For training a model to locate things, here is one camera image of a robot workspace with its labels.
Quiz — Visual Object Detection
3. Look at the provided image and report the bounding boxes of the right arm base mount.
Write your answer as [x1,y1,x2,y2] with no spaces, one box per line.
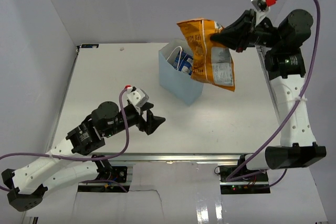
[214,165,270,195]

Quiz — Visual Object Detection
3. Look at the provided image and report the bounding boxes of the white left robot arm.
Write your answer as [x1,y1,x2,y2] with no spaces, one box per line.
[2,101,165,212]

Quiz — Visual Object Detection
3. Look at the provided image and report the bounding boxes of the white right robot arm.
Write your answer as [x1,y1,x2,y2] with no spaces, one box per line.
[210,9,327,182]

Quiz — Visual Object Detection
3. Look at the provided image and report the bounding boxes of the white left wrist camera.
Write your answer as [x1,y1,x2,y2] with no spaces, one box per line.
[126,86,149,114]

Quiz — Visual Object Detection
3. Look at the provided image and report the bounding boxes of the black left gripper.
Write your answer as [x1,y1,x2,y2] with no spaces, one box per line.
[105,101,166,137]

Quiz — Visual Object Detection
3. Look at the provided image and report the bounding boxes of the aluminium table edge rail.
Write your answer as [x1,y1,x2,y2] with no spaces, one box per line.
[47,152,263,163]

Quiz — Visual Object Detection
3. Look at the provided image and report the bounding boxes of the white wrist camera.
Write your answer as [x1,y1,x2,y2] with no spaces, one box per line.
[251,0,276,24]
[126,86,149,114]

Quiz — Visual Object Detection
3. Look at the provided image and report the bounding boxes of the dark blue snack bag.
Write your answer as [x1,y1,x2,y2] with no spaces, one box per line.
[173,51,193,76]

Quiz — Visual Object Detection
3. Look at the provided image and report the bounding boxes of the black left corner label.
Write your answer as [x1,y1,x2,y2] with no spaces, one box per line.
[81,44,99,48]

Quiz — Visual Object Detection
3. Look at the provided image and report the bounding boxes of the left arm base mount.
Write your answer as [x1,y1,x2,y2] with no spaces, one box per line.
[78,166,130,193]

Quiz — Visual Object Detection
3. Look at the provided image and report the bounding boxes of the light blue paper bag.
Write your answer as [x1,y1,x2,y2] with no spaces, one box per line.
[158,39,203,105]

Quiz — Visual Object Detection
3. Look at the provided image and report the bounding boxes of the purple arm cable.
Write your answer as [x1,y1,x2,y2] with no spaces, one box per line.
[214,0,321,189]
[0,89,130,192]

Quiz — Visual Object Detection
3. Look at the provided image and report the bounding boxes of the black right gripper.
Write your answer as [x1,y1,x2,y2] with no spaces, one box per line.
[210,9,283,54]

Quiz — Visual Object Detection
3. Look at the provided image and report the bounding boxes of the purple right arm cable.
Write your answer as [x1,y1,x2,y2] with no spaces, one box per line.
[214,0,321,189]

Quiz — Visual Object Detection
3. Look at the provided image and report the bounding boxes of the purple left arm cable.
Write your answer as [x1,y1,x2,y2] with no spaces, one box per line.
[0,89,130,192]

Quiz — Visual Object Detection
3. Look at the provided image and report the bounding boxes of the orange chip bag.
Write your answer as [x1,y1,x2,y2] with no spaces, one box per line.
[177,18,235,92]

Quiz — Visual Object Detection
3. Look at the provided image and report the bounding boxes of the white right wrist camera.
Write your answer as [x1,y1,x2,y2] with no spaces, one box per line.
[251,0,276,24]

